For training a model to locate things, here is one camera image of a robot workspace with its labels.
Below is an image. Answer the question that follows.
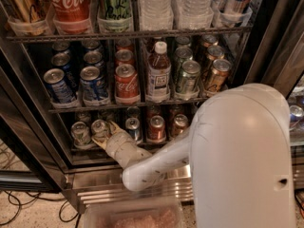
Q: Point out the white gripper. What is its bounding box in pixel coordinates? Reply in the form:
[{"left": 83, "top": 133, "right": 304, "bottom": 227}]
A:
[{"left": 91, "top": 121, "right": 152, "bottom": 169}]

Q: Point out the green 7up can front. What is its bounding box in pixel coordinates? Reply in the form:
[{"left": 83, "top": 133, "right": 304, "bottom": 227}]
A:
[{"left": 91, "top": 119, "right": 110, "bottom": 139}]

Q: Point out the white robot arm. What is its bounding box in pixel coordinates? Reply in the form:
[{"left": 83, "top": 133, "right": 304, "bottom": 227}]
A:
[{"left": 100, "top": 84, "right": 296, "bottom": 228}]

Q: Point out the blue can bottom shelf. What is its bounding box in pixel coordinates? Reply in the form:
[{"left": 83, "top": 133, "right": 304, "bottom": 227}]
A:
[{"left": 125, "top": 118, "right": 143, "bottom": 143}]

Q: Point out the green can bottom left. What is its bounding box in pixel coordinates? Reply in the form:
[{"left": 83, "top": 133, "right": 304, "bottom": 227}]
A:
[{"left": 70, "top": 122, "right": 93, "bottom": 149}]

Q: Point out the steel fridge base grille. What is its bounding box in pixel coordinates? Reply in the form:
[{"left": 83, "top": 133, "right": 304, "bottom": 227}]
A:
[{"left": 62, "top": 165, "right": 193, "bottom": 213}]

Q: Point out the red can bottom shelf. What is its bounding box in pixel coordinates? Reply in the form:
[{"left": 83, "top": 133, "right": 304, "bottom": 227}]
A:
[{"left": 147, "top": 115, "right": 165, "bottom": 143}]

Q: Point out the blue pepsi can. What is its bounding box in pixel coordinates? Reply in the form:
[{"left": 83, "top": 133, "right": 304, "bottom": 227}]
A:
[
  {"left": 80, "top": 66, "right": 108, "bottom": 101},
  {"left": 43, "top": 68, "right": 76, "bottom": 104}
]

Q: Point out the red Coca-Cola can middle shelf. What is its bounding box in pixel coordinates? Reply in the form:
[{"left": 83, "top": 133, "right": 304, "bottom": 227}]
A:
[{"left": 115, "top": 64, "right": 139, "bottom": 99}]

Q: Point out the orange can bottom shelf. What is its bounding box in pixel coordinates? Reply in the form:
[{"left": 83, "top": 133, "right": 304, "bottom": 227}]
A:
[{"left": 170, "top": 114, "right": 189, "bottom": 138}]

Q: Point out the blue Pepsi can front left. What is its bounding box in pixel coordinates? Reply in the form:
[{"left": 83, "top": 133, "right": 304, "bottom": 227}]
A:
[{"left": 43, "top": 68, "right": 76, "bottom": 104}]

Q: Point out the green can middle shelf front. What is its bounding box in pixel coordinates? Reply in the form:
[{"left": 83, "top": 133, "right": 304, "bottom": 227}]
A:
[{"left": 176, "top": 60, "right": 200, "bottom": 94}]

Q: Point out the gold can middle shelf front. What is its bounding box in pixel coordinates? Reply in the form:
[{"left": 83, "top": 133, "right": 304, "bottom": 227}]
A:
[{"left": 203, "top": 59, "right": 232, "bottom": 92}]

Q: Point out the green LaCroix can top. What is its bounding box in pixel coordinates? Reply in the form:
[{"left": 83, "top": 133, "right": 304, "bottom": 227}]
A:
[{"left": 99, "top": 0, "right": 132, "bottom": 32}]

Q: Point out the large Coca-Cola can top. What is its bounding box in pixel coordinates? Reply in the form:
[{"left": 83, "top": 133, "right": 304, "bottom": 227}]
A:
[{"left": 50, "top": 0, "right": 92, "bottom": 34}]

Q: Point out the gold can top left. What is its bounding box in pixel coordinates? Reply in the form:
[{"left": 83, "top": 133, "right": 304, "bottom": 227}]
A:
[{"left": 1, "top": 0, "right": 50, "bottom": 36}]

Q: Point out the fridge glass door right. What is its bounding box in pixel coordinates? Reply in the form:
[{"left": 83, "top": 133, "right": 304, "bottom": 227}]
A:
[{"left": 243, "top": 0, "right": 304, "bottom": 188}]

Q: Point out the blue can right compartment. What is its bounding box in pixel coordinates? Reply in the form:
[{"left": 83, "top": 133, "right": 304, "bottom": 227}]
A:
[{"left": 289, "top": 104, "right": 304, "bottom": 130}]

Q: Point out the clear plastic bin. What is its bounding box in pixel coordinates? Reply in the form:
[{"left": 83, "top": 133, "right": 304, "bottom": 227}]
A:
[{"left": 84, "top": 197, "right": 185, "bottom": 228}]

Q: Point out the tea bottle white cap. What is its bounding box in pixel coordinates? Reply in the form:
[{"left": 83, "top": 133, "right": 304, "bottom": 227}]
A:
[{"left": 147, "top": 41, "right": 171, "bottom": 97}]

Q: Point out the water bottle top left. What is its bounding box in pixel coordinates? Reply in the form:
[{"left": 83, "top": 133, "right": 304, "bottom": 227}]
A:
[{"left": 139, "top": 0, "right": 173, "bottom": 31}]

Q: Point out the water bottle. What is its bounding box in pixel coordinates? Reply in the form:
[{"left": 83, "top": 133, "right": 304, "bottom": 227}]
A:
[
  {"left": 139, "top": 0, "right": 173, "bottom": 31},
  {"left": 172, "top": 0, "right": 214, "bottom": 29}
]

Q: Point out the water bottle top right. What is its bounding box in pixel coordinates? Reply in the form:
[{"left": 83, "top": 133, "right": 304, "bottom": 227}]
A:
[{"left": 172, "top": 0, "right": 214, "bottom": 29}]

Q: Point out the black floor cable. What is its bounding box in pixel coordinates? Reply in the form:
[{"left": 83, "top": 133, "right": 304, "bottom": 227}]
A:
[{"left": 0, "top": 189, "right": 80, "bottom": 228}]

